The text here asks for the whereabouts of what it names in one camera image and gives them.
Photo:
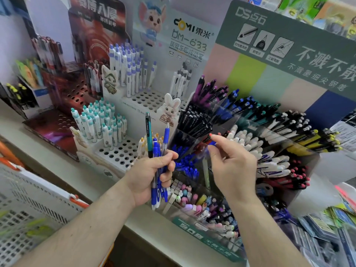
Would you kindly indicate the group of teal black pens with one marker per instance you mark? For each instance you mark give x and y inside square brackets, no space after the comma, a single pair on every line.
[258,112]

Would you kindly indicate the clear acrylic pen bin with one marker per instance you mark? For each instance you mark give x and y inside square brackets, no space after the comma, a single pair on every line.
[300,194]

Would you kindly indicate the group of red-tipped pens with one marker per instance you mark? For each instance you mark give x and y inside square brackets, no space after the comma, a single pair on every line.
[292,177]

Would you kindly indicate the cartoon mouse header board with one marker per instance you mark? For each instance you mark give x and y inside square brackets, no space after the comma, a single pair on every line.
[180,33]

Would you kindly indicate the group of dark slim pens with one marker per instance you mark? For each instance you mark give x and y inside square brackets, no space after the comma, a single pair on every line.
[47,52]

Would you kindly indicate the person's left forearm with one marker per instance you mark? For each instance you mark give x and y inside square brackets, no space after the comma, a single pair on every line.
[83,230]

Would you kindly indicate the small cream animal cutout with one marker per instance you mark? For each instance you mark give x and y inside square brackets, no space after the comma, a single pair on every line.
[78,137]

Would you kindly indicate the teal and black pen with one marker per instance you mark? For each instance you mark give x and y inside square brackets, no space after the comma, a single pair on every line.
[148,130]

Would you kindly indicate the cat cardboard cutout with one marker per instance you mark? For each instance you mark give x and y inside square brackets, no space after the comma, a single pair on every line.
[109,79]

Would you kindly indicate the group of grey-capped white pens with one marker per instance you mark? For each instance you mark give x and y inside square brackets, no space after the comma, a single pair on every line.
[178,80]

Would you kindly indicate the group of teal-capped white pens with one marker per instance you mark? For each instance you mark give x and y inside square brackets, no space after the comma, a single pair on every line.
[89,122]

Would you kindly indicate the group of yellow black pens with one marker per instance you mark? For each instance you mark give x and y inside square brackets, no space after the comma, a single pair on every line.
[319,140]

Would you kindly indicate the red perforated display stand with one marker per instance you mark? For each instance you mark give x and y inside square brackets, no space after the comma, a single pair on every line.
[55,130]

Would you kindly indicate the white perforated pen display stand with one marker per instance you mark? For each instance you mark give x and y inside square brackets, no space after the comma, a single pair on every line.
[119,156]

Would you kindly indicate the pile of clear stationery packets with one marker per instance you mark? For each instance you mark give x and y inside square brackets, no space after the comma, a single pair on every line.
[322,230]

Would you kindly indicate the person's left thumb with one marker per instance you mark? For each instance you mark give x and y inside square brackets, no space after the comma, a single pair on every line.
[167,157]

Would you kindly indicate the person's right forearm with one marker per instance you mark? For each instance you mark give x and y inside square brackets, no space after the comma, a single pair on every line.
[267,236]

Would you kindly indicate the group of purple-capped white pens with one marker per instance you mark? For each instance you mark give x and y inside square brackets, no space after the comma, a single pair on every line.
[129,75]

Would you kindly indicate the person's right thumb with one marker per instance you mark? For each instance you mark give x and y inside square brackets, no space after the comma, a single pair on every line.
[213,154]

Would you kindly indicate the group of all-black pens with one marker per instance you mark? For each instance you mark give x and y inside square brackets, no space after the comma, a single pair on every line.
[194,119]

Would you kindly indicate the red header board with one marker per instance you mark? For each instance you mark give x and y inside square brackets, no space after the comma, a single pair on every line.
[97,27]

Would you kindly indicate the person's left hand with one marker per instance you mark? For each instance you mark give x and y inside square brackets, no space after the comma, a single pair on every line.
[144,177]

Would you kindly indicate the group of pastel pens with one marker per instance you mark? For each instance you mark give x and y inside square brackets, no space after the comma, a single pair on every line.
[205,208]

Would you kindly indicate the group of yellow-topped black pens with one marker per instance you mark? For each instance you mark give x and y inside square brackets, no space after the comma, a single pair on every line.
[19,94]

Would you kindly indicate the blue pen with clear barrel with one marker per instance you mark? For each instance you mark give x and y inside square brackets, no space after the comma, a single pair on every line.
[166,137]

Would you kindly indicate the group of cream yellow pens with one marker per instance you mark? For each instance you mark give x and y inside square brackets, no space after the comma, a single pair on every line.
[141,147]

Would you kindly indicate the row of colourful hanging packets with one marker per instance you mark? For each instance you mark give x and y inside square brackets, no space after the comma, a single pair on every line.
[319,11]

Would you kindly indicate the group of dark red pens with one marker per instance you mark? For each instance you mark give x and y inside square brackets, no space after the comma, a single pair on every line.
[93,77]

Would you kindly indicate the green header display board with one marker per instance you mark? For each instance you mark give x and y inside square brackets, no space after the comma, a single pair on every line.
[306,38]

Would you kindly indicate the group of blue black pens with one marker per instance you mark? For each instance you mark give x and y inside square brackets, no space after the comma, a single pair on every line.
[236,102]

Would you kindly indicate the group of purple black pens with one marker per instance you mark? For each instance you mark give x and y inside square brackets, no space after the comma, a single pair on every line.
[207,91]

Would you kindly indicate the person's right hand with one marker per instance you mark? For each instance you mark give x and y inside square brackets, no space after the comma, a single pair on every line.
[236,169]

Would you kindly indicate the rabbit cardboard cutout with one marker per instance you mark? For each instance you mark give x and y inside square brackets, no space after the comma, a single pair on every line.
[168,108]

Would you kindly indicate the white paper label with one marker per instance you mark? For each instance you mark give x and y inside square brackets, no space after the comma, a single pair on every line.
[345,133]

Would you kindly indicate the white plastic shopping basket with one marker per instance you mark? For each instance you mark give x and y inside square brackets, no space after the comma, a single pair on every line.
[25,197]

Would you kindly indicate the group of white-tipped black pens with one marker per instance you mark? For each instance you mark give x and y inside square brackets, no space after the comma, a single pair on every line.
[286,125]

